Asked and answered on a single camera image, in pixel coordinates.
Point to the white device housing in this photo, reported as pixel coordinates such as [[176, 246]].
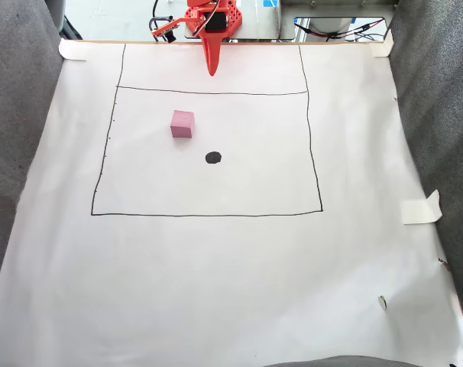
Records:
[[331, 26]]

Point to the gray fabric panel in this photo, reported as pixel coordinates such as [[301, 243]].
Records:
[[21, 114], [438, 114]]

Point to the small camera on orange bracket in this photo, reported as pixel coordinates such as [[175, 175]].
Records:
[[166, 30]]

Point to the white tape piece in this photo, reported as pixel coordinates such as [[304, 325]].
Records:
[[382, 45], [420, 210], [73, 50]]

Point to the pink foam cube block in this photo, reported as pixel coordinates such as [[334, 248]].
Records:
[[182, 124]]

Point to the black dot mark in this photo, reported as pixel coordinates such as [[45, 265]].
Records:
[[213, 157]]

